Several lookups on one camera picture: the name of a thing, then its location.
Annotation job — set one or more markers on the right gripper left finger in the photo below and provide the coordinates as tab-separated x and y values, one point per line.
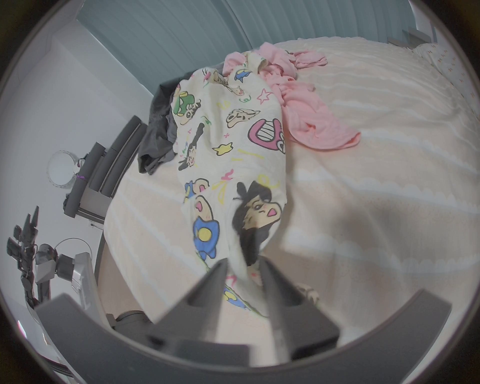
202	300

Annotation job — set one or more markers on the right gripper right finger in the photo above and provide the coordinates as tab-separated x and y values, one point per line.
296	326

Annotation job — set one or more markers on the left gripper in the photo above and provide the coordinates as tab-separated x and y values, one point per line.
28	255

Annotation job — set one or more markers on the white printed pyjama top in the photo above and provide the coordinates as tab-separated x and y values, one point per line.
225	123

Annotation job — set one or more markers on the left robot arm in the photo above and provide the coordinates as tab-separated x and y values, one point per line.
45	270

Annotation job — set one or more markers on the bed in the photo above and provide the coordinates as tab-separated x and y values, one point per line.
375	168

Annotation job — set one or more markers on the white trash bin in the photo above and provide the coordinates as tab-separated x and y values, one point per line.
60	168

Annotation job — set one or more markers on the dark grey garment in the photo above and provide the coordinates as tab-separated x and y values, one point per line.
155	146

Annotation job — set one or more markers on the pink garment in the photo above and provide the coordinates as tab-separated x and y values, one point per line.
311	123

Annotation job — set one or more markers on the blue-green curtain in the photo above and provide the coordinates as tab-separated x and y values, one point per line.
168	37

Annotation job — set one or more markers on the white printed pillow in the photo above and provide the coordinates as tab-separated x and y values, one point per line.
450	71

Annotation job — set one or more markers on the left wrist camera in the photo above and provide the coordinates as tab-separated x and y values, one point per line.
14	243

